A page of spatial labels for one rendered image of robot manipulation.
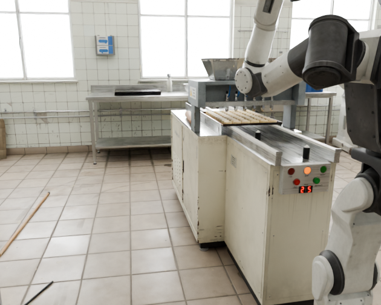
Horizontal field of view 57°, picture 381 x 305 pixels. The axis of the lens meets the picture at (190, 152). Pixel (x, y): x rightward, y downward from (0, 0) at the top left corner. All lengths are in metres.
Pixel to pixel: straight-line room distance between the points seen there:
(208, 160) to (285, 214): 0.73
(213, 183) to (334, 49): 1.59
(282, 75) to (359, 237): 0.54
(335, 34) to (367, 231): 0.59
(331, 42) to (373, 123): 0.23
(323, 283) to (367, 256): 0.16
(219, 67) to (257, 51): 1.18
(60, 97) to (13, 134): 0.86
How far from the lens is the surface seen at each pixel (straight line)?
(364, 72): 0.96
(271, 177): 1.66
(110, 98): 4.55
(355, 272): 1.28
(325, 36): 0.91
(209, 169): 2.29
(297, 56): 0.95
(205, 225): 2.44
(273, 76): 1.02
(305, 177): 1.70
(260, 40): 1.08
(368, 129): 0.99
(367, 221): 1.19
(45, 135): 5.51
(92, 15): 5.33
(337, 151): 1.74
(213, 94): 2.29
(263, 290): 1.93
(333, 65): 0.86
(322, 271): 1.27
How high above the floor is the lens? 1.29
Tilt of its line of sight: 14 degrees down
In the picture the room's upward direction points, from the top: straight up
